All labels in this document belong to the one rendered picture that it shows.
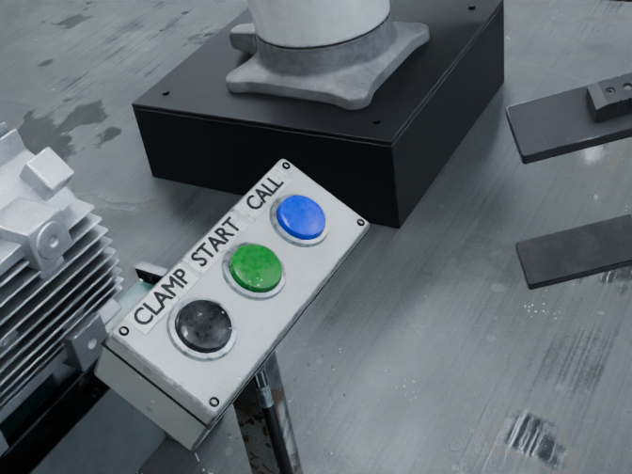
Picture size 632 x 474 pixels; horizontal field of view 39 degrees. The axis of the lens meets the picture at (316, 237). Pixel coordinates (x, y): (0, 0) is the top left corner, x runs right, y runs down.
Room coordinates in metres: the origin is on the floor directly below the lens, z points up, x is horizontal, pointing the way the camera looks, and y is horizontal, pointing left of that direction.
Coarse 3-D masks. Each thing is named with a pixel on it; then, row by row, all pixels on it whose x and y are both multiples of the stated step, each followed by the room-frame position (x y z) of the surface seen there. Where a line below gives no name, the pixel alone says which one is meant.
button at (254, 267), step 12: (240, 252) 0.39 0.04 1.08; (252, 252) 0.40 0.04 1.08; (264, 252) 0.40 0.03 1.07; (240, 264) 0.39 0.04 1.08; (252, 264) 0.39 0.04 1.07; (264, 264) 0.39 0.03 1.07; (276, 264) 0.39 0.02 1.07; (240, 276) 0.38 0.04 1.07; (252, 276) 0.38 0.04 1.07; (264, 276) 0.38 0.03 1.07; (276, 276) 0.38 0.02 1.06; (252, 288) 0.38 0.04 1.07; (264, 288) 0.38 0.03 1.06
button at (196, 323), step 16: (192, 304) 0.36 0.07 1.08; (208, 304) 0.36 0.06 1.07; (176, 320) 0.35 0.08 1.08; (192, 320) 0.35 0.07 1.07; (208, 320) 0.35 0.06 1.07; (224, 320) 0.35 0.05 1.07; (192, 336) 0.34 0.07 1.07; (208, 336) 0.34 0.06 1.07; (224, 336) 0.34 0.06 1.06; (208, 352) 0.34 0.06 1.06
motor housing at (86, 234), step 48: (0, 144) 0.52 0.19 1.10; (0, 192) 0.50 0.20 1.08; (0, 240) 0.47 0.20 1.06; (96, 240) 0.49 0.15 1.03; (0, 288) 0.44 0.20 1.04; (48, 288) 0.46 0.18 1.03; (96, 288) 0.49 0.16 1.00; (0, 336) 0.42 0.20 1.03; (48, 336) 0.44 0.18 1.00; (0, 384) 0.41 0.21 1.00
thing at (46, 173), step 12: (36, 156) 0.51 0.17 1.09; (48, 156) 0.52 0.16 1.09; (24, 168) 0.51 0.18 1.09; (36, 168) 0.51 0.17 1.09; (48, 168) 0.51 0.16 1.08; (60, 168) 0.51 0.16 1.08; (24, 180) 0.51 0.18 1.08; (36, 180) 0.50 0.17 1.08; (48, 180) 0.50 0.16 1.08; (60, 180) 0.50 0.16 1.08; (36, 192) 0.51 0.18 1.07; (48, 192) 0.50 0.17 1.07; (108, 312) 0.51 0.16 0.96
